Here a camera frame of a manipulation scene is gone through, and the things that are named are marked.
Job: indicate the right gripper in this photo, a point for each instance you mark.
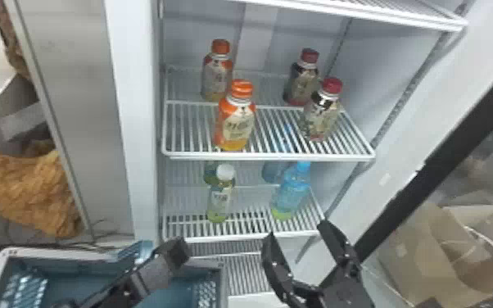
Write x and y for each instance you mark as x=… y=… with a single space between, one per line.
x=341 y=296

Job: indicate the green bottle white cap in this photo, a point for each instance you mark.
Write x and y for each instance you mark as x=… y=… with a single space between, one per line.
x=220 y=198

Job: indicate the blue bottle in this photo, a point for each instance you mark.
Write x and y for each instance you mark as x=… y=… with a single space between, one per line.
x=290 y=193
x=272 y=172

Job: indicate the cardboard box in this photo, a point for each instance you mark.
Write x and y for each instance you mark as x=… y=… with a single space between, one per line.
x=440 y=258

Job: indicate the dark bottle red cap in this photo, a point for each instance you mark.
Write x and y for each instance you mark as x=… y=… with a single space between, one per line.
x=320 y=116
x=301 y=84

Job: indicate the blue basket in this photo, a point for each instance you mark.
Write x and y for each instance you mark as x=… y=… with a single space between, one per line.
x=61 y=275

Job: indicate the orange bottle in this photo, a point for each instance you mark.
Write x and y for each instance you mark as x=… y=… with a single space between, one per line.
x=234 y=124
x=215 y=77

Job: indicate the white fridge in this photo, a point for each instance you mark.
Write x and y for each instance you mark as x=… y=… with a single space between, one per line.
x=126 y=129

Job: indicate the brown cloth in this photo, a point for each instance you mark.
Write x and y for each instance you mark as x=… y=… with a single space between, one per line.
x=27 y=189

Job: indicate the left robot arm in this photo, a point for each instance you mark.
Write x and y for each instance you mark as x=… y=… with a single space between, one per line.
x=143 y=281

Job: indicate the fridge door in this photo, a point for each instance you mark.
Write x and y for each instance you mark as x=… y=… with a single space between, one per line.
x=440 y=159

